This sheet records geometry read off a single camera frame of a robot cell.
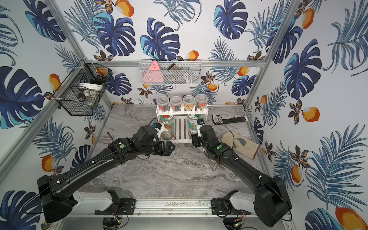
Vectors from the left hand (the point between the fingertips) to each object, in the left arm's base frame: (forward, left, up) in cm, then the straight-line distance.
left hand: (169, 144), depth 71 cm
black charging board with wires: (+18, +47, -25) cm, 57 cm away
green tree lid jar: (+21, -12, -3) cm, 25 cm away
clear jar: (+22, -8, +9) cm, 25 cm away
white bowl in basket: (+27, +45, +12) cm, 54 cm away
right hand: (+13, -15, -7) cm, 21 cm away
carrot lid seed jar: (+13, -11, -2) cm, 17 cm away
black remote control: (+37, -31, -23) cm, 54 cm away
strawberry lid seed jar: (+20, +5, -3) cm, 21 cm away
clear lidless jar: (+20, +6, +9) cm, 23 cm away
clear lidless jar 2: (+21, -1, +9) cm, 23 cm away
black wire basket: (+31, +61, +2) cm, 69 cm away
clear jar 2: (+24, -15, +9) cm, 30 cm away
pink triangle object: (+43, +15, +11) cm, 47 cm away
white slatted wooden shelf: (+27, -3, -12) cm, 30 cm away
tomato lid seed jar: (+10, +2, -4) cm, 11 cm away
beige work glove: (+15, -45, -21) cm, 52 cm away
